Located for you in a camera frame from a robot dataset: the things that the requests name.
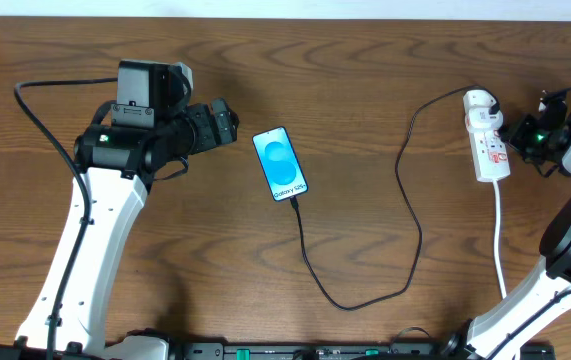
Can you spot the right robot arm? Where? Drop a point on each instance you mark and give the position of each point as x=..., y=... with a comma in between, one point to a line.
x=545, y=293

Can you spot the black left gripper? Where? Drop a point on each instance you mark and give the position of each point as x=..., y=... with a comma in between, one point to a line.
x=210, y=130

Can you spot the white USB charger plug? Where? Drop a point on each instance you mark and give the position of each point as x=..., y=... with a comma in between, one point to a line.
x=482, y=111

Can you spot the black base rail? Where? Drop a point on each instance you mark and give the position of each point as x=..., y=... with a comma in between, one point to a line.
x=399, y=350

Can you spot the blue Galaxy smartphone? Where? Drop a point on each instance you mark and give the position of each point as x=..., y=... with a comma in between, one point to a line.
x=280, y=165

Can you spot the white power strip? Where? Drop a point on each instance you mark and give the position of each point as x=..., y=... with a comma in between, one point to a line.
x=489, y=153

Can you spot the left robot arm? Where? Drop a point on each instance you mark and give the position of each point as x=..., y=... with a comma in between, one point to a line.
x=115, y=161

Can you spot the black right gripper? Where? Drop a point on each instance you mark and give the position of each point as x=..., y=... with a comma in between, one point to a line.
x=517, y=135

